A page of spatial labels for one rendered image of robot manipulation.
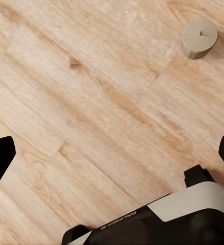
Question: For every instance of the pillar candle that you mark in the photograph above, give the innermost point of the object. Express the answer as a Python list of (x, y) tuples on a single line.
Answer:
[(198, 38)]

